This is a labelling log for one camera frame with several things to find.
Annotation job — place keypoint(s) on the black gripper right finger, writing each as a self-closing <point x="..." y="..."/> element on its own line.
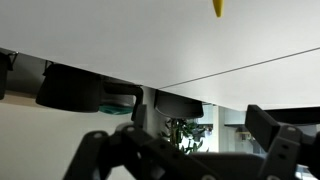
<point x="283" y="153"/>

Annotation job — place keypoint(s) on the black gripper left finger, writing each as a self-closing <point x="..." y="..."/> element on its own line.
<point x="100" y="156"/>

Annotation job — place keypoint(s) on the yellow ballpoint pen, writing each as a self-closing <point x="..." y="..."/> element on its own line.
<point x="218" y="6"/>

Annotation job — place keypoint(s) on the black chair with round back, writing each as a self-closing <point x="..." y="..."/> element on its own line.
<point x="296" y="115"/>

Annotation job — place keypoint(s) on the black armrest chair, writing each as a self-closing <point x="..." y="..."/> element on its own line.
<point x="133" y="90"/>

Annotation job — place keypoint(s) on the black chair with metal legs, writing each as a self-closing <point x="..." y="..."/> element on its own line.
<point x="70" y="88"/>
<point x="3" y="76"/>

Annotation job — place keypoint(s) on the green potted plant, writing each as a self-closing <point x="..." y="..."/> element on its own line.
<point x="183" y="133"/>

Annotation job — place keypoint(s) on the black chair by plant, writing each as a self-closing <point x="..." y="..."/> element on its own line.
<point x="178" y="106"/>

